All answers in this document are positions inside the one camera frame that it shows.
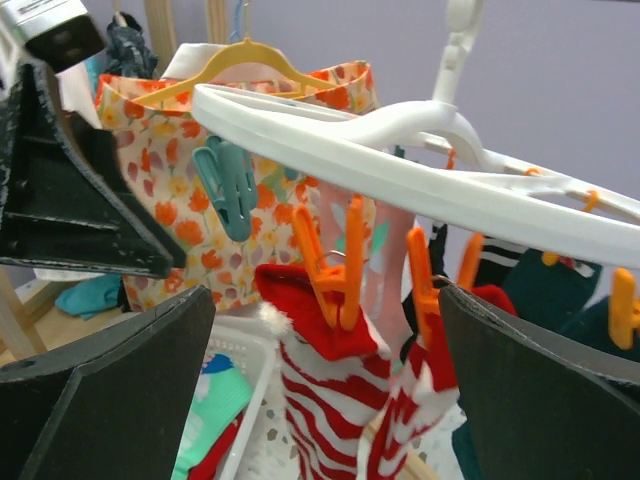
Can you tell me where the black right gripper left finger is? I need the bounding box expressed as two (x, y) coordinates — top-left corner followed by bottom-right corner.
(1, 286), (215, 479)

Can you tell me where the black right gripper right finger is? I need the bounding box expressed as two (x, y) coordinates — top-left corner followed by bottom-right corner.
(438, 284), (640, 480)

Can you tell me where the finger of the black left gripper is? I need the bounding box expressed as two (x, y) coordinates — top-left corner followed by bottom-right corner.
(1, 62), (186, 278)

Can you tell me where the red white striped sock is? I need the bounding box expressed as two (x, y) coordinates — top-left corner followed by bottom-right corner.
(357, 284), (519, 480)

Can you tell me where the orange clothespin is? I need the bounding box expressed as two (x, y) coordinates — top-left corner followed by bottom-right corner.
(405, 227), (486, 346)
(292, 195), (365, 331)

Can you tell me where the white round sock hanger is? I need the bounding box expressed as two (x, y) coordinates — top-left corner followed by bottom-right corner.
(192, 1), (639, 269)

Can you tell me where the yellow plastic hanger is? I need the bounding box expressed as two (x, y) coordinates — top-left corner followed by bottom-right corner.
(136, 37), (343, 112)

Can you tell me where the floral orange tote bag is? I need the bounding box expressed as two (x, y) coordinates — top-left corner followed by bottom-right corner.
(96, 74), (352, 311)

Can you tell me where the mint green sock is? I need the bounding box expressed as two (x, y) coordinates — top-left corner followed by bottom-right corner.
(171, 352), (253, 479)

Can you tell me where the wooden left clothes rack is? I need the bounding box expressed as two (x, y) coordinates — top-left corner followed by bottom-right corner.
(1, 268), (121, 364)

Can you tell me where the wooden clothes rack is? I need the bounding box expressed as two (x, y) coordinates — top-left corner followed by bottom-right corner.
(144, 0), (231, 73)
(1, 268), (121, 364)

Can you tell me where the white plastic basket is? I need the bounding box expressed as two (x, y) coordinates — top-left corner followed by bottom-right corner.
(197, 315), (299, 479)

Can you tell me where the dark patterned garment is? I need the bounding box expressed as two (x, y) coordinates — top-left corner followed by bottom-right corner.
(105, 11), (159, 79)

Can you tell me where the teal clothespin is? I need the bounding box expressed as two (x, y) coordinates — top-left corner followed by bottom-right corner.
(192, 135), (258, 242)

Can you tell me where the white shirt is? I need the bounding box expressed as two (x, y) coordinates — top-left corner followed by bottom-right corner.
(160, 43), (286, 83)

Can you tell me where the wooden right clothes rack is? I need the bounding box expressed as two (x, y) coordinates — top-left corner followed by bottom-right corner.
(144, 0), (231, 73)

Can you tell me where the pink patterned sock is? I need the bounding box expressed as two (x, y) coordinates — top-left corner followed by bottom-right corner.
(319, 181), (415, 357)

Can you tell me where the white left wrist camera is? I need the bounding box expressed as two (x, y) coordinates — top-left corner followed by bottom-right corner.
(1, 0), (105, 73)

